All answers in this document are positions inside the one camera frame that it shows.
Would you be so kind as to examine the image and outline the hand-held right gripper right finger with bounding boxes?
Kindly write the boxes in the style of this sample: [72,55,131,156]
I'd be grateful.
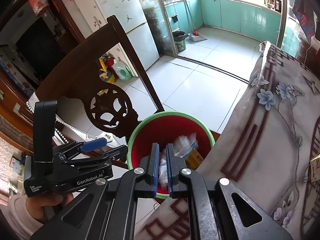
[167,144,293,240]

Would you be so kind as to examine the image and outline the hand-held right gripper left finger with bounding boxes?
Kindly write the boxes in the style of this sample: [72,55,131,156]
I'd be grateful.
[30,143,160,240]

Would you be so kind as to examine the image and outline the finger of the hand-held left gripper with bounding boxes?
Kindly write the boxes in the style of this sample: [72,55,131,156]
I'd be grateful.
[65,144,129,167]
[57,137,108,162]

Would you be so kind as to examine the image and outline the white plastic wrapper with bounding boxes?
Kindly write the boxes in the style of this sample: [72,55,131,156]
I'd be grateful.
[158,151,170,189]

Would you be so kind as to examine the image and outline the orange yellow cardboard box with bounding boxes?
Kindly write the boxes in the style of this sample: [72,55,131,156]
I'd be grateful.
[185,148,204,169]

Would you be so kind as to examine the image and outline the clear plastic bag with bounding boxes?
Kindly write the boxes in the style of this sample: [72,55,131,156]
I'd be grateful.
[172,132,198,158]

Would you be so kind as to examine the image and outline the red bin with green rim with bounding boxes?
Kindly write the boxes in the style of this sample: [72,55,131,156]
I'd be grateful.
[127,111,215,199]

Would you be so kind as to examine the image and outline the person's left forearm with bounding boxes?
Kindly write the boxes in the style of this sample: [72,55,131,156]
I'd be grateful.
[0,194,44,240]

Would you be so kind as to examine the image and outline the person's left hand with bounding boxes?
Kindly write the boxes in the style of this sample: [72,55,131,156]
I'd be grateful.
[26,192,74,222]

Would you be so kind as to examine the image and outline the carved dark wooden chair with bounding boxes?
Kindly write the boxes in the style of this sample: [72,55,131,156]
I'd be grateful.
[35,15,165,171]

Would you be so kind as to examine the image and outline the dark wooden cabinet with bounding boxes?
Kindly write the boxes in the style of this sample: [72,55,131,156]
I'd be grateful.
[0,0,86,140]

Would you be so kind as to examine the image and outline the yellow toy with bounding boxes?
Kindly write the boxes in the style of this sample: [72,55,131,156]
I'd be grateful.
[98,57,116,84]

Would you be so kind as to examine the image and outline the green detergent bottle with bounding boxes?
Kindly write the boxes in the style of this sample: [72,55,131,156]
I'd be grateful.
[112,57,132,81]

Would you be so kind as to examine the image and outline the black television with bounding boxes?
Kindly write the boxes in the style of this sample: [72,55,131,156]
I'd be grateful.
[15,17,68,81]

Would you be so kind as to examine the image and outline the white refrigerator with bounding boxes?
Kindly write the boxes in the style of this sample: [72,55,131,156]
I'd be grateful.
[75,0,160,71]

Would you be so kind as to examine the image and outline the red round tin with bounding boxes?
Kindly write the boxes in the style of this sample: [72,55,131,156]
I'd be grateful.
[28,0,49,13]

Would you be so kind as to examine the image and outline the black kitchen waste bin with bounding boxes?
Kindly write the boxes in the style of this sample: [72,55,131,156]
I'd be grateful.
[172,31,187,52]

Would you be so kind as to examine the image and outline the grey dustpan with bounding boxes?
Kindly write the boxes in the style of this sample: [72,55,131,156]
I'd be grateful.
[188,33,208,42]

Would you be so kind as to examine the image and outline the teal kitchen cabinets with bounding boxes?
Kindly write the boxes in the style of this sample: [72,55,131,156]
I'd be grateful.
[164,0,282,38]

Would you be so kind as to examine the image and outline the plaid red blue cloth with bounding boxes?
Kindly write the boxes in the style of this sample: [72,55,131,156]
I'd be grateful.
[292,0,320,43]

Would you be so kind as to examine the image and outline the white bag with pearl strap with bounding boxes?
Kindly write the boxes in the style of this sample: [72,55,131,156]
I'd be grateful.
[26,101,120,148]

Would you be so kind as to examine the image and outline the red handled broom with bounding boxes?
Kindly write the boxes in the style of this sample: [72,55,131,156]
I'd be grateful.
[180,0,200,36]

